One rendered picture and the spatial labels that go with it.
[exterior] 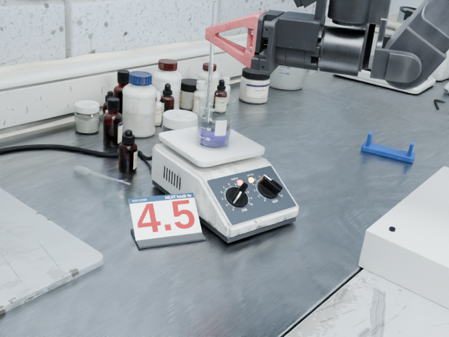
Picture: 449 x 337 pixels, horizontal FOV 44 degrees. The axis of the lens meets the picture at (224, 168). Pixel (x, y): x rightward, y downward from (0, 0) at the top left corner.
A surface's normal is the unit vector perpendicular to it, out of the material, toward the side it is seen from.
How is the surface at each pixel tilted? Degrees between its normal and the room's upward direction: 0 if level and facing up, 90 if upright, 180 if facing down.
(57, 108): 90
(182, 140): 0
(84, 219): 0
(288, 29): 90
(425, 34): 91
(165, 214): 40
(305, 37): 89
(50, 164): 0
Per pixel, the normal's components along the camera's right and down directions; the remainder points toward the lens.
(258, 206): 0.39, -0.59
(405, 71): -0.30, 0.41
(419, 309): 0.10, -0.91
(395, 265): -0.64, 0.26
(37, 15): 0.76, 0.33
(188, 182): -0.79, 0.18
